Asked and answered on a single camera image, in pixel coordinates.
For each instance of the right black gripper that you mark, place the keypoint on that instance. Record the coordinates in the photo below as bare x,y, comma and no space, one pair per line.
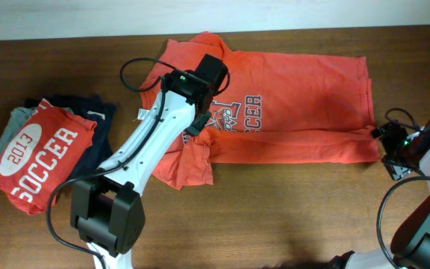
397,171

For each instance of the folded grey shirt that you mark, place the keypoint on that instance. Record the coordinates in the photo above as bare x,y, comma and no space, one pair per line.
18,117

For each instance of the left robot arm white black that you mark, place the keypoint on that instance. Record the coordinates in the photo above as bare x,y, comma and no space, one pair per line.
106,207

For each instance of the orange McKinney Boyd soccer t-shirt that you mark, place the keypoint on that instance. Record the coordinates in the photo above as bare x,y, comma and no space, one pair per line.
277,109

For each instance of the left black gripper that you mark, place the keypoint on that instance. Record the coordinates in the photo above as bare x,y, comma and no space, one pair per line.
197,126

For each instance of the folded navy blue shirt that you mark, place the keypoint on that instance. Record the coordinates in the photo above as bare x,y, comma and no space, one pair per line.
90,108

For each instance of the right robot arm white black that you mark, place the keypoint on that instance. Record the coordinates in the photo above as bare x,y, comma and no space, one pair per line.
410,246

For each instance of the folded red 2013 soccer shirt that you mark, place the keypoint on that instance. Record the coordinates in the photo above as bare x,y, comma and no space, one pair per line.
42,155

